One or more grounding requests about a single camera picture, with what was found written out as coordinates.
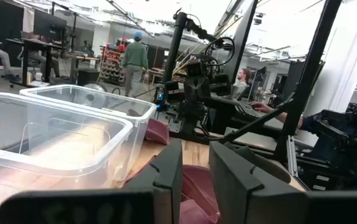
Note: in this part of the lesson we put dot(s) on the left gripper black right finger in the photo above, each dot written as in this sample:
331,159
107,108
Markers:
237,193

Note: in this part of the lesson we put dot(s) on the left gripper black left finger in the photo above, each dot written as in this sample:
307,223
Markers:
165,186

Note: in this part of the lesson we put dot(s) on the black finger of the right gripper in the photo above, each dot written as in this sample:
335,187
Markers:
203,88
190,89

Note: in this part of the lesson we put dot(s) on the maroon cap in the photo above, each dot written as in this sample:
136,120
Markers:
200,193

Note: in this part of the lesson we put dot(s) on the red shirt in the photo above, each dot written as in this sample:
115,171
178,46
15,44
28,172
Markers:
158,132

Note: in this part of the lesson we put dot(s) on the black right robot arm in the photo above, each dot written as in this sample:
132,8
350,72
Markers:
175,46

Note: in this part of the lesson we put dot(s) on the black box blue lights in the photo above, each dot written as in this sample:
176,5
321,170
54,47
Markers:
160,99

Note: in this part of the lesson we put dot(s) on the black keyboard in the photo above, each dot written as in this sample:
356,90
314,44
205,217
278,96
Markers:
246,110

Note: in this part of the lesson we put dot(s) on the clear plastic storage bin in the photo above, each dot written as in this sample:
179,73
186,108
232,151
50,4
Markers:
72,149
141,130

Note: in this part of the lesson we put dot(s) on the person's hand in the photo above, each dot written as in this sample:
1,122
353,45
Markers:
260,107

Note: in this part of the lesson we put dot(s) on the shelf rack with red items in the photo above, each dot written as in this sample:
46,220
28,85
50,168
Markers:
112,63

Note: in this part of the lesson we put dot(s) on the black computer monitor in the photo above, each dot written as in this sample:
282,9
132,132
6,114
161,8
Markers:
49,25

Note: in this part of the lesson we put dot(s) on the black standing desk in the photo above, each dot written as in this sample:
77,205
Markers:
35,43

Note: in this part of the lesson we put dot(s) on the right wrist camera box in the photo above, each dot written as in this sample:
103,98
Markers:
194,69

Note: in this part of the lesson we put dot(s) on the black aluminium table frame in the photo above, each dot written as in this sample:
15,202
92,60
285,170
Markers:
309,62

